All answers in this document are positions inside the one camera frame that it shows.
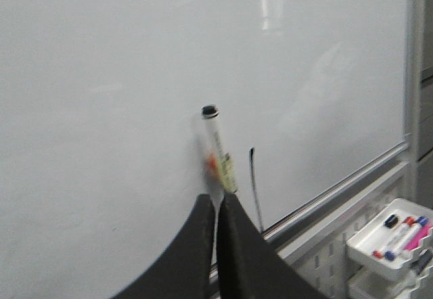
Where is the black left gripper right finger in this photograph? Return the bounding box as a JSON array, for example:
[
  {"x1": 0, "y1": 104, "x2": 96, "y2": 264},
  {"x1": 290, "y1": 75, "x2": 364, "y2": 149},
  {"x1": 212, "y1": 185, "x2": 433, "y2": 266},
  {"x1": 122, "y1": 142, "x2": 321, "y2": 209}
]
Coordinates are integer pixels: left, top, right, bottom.
[{"x1": 216, "y1": 193, "x2": 325, "y2": 298}]

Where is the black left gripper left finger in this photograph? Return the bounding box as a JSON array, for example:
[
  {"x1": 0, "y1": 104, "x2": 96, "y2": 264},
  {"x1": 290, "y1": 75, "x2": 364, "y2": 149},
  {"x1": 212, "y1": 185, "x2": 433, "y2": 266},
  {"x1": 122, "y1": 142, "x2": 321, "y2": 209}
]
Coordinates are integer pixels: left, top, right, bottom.
[{"x1": 114, "y1": 194, "x2": 215, "y2": 298}]

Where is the white black whiteboard marker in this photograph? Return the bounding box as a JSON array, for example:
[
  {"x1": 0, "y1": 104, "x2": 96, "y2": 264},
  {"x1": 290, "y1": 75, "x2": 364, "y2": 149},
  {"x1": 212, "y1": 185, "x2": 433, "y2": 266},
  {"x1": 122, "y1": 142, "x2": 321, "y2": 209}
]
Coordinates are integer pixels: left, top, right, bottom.
[{"x1": 202, "y1": 104, "x2": 238, "y2": 193}]

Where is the large white whiteboard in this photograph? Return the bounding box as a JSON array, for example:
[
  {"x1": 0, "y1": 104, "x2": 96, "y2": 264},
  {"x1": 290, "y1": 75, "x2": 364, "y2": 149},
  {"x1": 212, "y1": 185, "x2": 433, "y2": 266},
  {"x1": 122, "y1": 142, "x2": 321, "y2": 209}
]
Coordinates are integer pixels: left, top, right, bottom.
[{"x1": 1, "y1": 0, "x2": 410, "y2": 286}]

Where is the white metal pegboard stand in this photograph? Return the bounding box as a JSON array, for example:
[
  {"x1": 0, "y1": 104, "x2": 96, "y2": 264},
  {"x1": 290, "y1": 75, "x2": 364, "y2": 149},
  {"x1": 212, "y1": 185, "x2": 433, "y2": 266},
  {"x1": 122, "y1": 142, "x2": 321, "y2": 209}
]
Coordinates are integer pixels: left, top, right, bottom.
[{"x1": 212, "y1": 0, "x2": 425, "y2": 298}]

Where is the white lower plastic tray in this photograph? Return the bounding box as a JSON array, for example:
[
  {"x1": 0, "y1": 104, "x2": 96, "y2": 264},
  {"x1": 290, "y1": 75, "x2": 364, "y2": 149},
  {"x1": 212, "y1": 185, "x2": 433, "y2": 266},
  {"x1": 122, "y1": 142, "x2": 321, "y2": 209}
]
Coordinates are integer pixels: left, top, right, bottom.
[{"x1": 347, "y1": 263, "x2": 432, "y2": 298}]

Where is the white plastic tray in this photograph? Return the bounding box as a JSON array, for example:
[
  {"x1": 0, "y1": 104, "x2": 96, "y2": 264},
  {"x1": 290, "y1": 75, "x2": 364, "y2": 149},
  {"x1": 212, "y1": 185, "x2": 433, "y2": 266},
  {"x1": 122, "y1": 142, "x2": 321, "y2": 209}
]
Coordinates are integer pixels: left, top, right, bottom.
[
  {"x1": 346, "y1": 198, "x2": 432, "y2": 281},
  {"x1": 347, "y1": 263, "x2": 432, "y2": 298}
]

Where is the white upper plastic tray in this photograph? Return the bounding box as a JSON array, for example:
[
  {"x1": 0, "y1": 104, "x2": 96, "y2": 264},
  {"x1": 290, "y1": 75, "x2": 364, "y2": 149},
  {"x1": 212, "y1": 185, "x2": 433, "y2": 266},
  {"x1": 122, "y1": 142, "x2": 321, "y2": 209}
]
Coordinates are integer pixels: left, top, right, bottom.
[{"x1": 346, "y1": 198, "x2": 432, "y2": 281}]

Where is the black marker cap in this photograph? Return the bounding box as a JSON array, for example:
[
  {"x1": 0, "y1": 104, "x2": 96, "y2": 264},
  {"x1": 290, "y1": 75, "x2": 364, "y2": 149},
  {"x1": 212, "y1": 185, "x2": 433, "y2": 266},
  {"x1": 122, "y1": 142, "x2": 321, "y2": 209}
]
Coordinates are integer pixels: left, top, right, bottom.
[{"x1": 384, "y1": 214, "x2": 400, "y2": 229}]

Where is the red capped marker in tray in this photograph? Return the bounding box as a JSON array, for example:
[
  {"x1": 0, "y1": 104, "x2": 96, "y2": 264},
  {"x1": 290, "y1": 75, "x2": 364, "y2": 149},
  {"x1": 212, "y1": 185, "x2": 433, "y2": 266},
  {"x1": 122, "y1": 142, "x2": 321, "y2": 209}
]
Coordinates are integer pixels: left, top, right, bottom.
[{"x1": 372, "y1": 216, "x2": 415, "y2": 259}]

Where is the pink marker in tray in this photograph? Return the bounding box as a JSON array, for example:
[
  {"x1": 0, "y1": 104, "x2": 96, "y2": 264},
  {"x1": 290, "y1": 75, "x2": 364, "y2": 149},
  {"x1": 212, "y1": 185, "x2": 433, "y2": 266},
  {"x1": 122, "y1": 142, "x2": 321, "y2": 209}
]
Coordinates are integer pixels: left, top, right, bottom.
[{"x1": 404, "y1": 225, "x2": 432, "y2": 251}]

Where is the blue capped marker in tray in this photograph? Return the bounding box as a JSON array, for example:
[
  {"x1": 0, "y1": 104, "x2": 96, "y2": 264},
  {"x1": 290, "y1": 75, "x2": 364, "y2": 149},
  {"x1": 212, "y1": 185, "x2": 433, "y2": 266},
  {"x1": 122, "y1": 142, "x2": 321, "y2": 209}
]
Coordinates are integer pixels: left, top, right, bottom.
[{"x1": 385, "y1": 216, "x2": 429, "y2": 261}]

